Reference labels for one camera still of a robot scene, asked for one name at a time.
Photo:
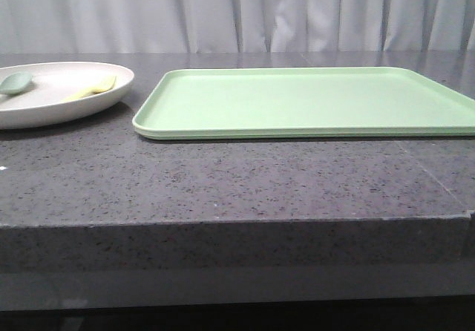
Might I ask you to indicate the light green tray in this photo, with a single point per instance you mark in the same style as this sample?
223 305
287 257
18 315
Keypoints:
247 103

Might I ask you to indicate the yellow plastic fork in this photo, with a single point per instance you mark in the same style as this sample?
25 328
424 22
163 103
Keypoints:
100 87

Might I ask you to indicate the light green spoon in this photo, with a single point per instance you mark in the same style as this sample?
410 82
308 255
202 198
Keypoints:
15 83

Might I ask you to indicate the white curtain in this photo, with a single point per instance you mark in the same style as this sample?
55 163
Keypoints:
234 26

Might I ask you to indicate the white round plate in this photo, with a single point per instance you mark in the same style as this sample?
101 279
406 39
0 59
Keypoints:
44 102

